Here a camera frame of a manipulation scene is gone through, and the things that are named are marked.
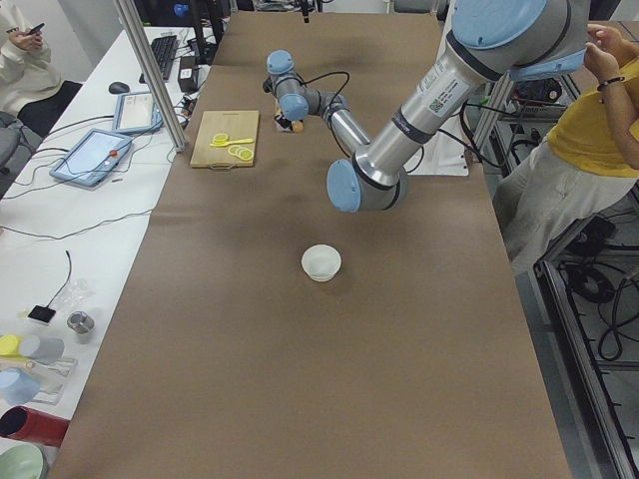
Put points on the far teach pendant tablet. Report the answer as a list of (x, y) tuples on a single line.
[(136, 113)]

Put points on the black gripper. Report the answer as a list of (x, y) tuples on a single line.
[(283, 121)]

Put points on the person in white sweater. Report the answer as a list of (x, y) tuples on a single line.
[(32, 90)]

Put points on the grey cup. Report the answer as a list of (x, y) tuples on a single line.
[(45, 350)]

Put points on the small black square device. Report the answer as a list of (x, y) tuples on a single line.
[(41, 314)]

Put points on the white ceramic bowl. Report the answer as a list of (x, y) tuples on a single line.
[(321, 262)]

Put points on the lemon slice front pair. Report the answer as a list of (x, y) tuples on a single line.
[(220, 139)]

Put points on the black power adapter box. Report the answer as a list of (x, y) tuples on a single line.
[(188, 78)]

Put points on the near teach pendant tablet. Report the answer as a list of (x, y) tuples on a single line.
[(92, 159)]

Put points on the yellow cup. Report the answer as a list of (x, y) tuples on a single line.
[(10, 345)]

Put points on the green bowl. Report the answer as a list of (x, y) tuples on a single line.
[(24, 461)]

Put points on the red cylinder cup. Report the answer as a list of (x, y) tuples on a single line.
[(31, 425)]

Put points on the wooden cutting board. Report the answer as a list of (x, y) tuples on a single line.
[(238, 124)]

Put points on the black computer mouse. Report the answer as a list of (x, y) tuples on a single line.
[(117, 88)]

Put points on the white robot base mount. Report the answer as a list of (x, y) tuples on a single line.
[(441, 156)]

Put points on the second robot arm gripper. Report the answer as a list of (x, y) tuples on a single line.
[(305, 10)]

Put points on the light blue cup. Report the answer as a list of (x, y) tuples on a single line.
[(18, 387)]

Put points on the clear plastic egg box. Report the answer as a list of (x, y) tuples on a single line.
[(283, 131)]

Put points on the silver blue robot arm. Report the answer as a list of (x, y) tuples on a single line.
[(487, 40)]

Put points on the aluminium frame post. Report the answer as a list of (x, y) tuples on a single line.
[(135, 31)]

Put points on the person in yellow shirt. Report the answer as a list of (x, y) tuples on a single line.
[(585, 164)]

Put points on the teach pendant tablet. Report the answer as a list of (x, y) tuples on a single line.
[(92, 159), (136, 113)]

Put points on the black keyboard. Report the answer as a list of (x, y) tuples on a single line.
[(164, 49)]

